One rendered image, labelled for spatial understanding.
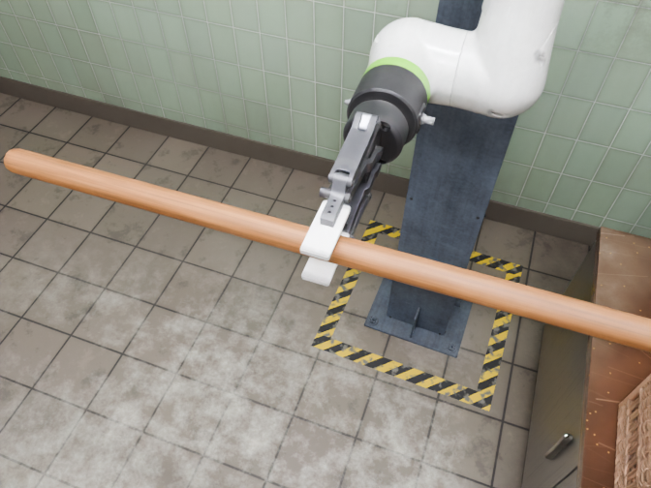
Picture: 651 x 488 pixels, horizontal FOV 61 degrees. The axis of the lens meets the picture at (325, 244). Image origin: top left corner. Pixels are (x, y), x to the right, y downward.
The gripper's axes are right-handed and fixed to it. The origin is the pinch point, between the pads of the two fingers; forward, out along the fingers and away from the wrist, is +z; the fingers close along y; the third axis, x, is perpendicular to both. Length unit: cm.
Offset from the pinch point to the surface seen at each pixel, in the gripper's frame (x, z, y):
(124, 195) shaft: 23.0, 1.3, -0.4
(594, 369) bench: -47, -33, 62
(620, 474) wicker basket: -52, -12, 60
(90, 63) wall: 148, -124, 90
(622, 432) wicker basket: -52, -20, 59
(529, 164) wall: -31, -122, 89
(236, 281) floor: 56, -62, 120
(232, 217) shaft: 10.2, 0.7, -1.0
